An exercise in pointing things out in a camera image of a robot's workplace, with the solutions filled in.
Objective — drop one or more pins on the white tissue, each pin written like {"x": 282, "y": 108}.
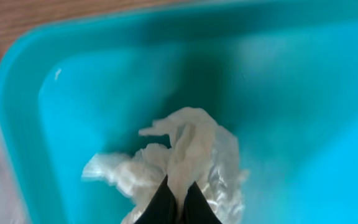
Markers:
{"x": 200, "y": 151}

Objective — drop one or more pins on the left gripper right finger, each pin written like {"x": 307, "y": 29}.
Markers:
{"x": 196, "y": 209}

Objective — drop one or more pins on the teal serving tray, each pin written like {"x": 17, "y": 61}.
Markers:
{"x": 280, "y": 75}

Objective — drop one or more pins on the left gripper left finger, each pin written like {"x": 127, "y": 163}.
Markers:
{"x": 162, "y": 208}

